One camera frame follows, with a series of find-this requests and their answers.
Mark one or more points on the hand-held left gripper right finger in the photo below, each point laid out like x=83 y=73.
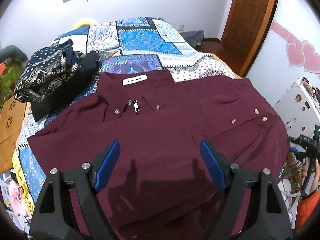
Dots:
x=212 y=161

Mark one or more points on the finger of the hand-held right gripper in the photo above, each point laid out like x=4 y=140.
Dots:
x=292 y=140

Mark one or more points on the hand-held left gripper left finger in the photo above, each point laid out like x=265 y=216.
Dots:
x=108 y=160

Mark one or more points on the maroon button-up shirt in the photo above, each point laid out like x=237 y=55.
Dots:
x=160 y=120

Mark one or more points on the person's right forearm orange sleeve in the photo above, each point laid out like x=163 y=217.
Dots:
x=310 y=212

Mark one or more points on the person's right hand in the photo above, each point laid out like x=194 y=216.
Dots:
x=304 y=173

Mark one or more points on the white stickered device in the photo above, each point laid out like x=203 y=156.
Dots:
x=298 y=100

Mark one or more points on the black garment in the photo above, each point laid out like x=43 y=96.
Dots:
x=75 y=80

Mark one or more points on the yellow cloth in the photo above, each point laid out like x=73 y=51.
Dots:
x=21 y=180

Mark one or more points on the wooden cut-out cabinet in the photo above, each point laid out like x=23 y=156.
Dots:
x=11 y=127

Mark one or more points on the navy gold patterned garment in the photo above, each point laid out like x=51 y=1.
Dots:
x=45 y=73

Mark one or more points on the wooden door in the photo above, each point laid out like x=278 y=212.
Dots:
x=250 y=22

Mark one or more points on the dark grey cloth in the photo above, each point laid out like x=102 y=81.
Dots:
x=192 y=37

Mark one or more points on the blue patchwork bed blanket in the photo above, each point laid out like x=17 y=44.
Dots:
x=147 y=38

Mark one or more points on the yellow pillow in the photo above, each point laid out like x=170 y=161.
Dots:
x=84 y=22

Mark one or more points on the pink heart wall sticker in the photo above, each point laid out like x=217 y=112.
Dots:
x=298 y=51

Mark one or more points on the white wall socket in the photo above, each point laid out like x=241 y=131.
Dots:
x=180 y=27

